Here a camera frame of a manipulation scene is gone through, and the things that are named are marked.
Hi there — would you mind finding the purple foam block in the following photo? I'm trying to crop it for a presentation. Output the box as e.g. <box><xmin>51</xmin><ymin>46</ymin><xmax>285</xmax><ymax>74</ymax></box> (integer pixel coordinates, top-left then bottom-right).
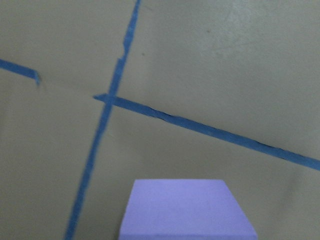
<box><xmin>118</xmin><ymin>179</ymin><xmax>258</xmax><ymax>240</ymax></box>

